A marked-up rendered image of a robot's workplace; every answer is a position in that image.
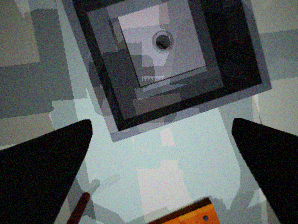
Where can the red peg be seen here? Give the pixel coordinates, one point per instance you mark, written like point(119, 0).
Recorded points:
point(79, 209)

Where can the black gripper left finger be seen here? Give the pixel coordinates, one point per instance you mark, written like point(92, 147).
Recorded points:
point(36, 175)

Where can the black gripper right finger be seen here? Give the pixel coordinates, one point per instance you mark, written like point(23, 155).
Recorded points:
point(272, 157)

